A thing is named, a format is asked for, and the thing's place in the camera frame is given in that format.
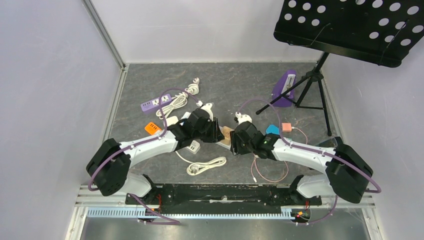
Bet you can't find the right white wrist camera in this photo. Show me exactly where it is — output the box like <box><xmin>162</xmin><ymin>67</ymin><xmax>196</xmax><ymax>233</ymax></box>
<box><xmin>234</xmin><ymin>112</ymin><xmax>252</xmax><ymax>125</ymax></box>

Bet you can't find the small strip white cable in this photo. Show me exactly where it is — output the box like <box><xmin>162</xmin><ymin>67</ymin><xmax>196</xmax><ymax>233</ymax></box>
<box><xmin>174</xmin><ymin>150</ymin><xmax>228</xmax><ymax>176</ymax></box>

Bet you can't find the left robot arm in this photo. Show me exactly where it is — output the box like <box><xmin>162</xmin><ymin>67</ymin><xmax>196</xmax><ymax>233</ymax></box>
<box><xmin>86</xmin><ymin>108</ymin><xmax>225</xmax><ymax>204</ymax></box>

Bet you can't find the black music stand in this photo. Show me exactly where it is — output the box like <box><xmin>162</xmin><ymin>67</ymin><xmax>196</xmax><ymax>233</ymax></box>
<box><xmin>255</xmin><ymin>0</ymin><xmax>424</xmax><ymax>137</ymax></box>

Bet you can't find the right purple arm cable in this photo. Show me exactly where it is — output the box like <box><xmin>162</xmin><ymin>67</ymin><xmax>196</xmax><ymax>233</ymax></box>
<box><xmin>238</xmin><ymin>98</ymin><xmax>382</xmax><ymax>194</ymax></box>

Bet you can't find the purple power strip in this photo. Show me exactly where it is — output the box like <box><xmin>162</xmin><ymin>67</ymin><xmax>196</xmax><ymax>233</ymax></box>
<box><xmin>140</xmin><ymin>93</ymin><xmax>173</xmax><ymax>114</ymax></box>

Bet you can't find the orange power strip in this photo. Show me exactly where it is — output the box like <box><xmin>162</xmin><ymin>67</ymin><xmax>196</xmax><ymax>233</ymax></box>
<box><xmin>144</xmin><ymin>122</ymin><xmax>162</xmax><ymax>136</ymax></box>

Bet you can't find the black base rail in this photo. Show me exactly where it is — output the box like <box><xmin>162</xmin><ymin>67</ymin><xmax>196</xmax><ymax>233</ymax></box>
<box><xmin>125</xmin><ymin>183</ymin><xmax>322</xmax><ymax>215</ymax></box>

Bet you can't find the blue plug adapter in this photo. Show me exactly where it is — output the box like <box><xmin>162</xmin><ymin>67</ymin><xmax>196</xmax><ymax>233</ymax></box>
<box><xmin>265</xmin><ymin>124</ymin><xmax>280</xmax><ymax>135</ymax></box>

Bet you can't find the white flat charger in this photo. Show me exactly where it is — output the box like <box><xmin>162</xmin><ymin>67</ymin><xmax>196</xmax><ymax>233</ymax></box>
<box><xmin>165</xmin><ymin>116</ymin><xmax>179</xmax><ymax>127</ymax></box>

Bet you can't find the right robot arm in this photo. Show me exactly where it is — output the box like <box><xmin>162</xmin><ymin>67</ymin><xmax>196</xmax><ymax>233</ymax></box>
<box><xmin>230</xmin><ymin>121</ymin><xmax>373</xmax><ymax>204</ymax></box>

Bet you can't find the small white power strip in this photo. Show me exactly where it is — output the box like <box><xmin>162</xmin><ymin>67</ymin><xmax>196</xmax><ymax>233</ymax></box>
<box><xmin>185</xmin><ymin>140</ymin><xmax>201</xmax><ymax>155</ymax></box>

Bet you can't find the small pink charger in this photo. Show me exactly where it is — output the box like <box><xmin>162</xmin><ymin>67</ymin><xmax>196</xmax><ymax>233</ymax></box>
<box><xmin>281</xmin><ymin>122</ymin><xmax>293</xmax><ymax>133</ymax></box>

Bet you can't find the tan cube socket adapter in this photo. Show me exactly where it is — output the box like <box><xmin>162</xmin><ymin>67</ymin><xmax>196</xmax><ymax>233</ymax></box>
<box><xmin>221</xmin><ymin>126</ymin><xmax>233</xmax><ymax>146</ymax></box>

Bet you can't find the long white colourful power strip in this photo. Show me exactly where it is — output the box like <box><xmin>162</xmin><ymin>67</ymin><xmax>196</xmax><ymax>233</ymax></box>
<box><xmin>216</xmin><ymin>126</ymin><xmax>233</xmax><ymax>150</ymax></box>

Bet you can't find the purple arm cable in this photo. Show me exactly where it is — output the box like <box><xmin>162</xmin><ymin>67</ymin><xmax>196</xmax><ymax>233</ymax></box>
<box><xmin>238</xmin><ymin>98</ymin><xmax>382</xmax><ymax>194</ymax></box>
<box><xmin>87</xmin><ymin>87</ymin><xmax>203</xmax><ymax>192</ymax></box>

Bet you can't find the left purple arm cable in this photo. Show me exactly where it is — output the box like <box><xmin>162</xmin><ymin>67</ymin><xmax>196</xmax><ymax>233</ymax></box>
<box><xmin>87</xmin><ymin>87</ymin><xmax>203</xmax><ymax>192</ymax></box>

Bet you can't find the pink charging cable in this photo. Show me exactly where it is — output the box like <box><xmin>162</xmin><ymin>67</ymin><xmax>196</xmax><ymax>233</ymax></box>
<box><xmin>250</xmin><ymin>127</ymin><xmax>309</xmax><ymax>184</ymax></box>

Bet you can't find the purple strip white cable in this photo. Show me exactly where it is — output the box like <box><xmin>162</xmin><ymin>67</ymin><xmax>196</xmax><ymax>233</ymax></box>
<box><xmin>155</xmin><ymin>77</ymin><xmax>201</xmax><ymax>121</ymax></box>

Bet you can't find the purple metronome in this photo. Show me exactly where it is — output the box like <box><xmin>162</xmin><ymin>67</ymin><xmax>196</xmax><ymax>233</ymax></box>
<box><xmin>271</xmin><ymin>69</ymin><xmax>297</xmax><ymax>108</ymax></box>

